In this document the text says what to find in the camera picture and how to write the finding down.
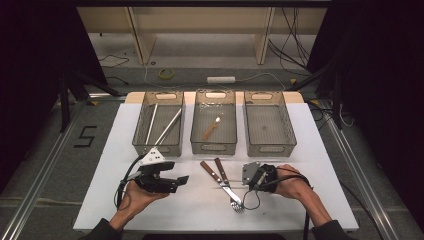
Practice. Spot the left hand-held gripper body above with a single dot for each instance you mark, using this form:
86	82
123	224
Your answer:
155	183

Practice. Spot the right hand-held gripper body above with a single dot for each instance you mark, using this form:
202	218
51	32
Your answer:
261	176

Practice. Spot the grey mesh basket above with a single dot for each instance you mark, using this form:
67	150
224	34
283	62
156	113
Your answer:
270	130
160	133
213	110

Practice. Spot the silver chopsticks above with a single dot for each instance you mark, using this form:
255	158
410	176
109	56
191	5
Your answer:
167	128

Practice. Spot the metal chopstick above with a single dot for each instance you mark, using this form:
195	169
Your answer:
172	125

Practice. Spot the person's left hand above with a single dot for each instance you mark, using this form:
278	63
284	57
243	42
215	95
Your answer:
138	198

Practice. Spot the person's right hand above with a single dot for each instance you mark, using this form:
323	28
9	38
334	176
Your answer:
293	183

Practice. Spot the white table cover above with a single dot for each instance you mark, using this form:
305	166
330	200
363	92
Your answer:
186	216

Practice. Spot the yellow tape roll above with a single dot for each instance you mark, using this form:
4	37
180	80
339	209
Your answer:
166	74

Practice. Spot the white power strip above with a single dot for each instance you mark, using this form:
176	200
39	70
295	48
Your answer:
220	80

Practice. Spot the black metal stand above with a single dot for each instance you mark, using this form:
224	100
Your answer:
64	100
337	100

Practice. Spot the beige wooden shelf unit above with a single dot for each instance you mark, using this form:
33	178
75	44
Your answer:
200	23

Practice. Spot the dark curtain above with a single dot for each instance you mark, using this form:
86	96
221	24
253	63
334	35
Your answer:
30	66
383	66

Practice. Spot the aluminium floor rail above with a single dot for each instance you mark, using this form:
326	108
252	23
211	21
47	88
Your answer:
356	166
36	181

